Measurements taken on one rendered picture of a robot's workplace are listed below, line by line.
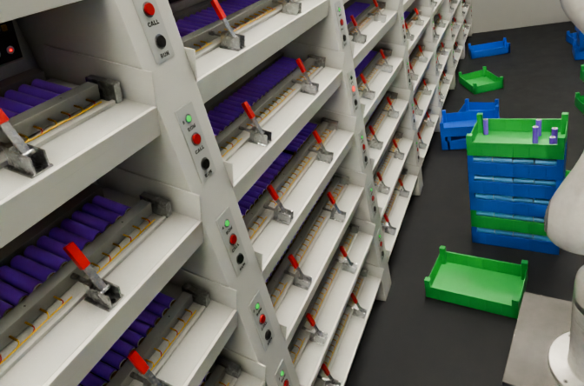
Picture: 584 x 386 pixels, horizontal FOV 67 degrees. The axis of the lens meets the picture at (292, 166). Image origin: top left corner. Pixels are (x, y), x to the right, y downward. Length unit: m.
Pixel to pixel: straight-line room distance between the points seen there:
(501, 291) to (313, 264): 0.81
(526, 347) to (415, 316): 0.57
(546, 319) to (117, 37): 1.07
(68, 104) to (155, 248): 0.23
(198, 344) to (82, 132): 0.39
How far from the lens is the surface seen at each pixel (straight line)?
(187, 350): 0.78
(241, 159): 0.84
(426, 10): 2.62
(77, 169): 0.56
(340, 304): 1.31
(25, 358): 0.61
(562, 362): 1.15
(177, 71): 0.67
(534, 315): 1.24
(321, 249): 1.19
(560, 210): 0.86
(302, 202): 1.03
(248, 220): 0.94
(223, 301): 0.82
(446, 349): 1.58
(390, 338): 1.61
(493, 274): 1.81
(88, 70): 0.69
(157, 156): 0.69
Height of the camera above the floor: 1.23
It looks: 27 degrees down
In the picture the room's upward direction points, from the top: 15 degrees counter-clockwise
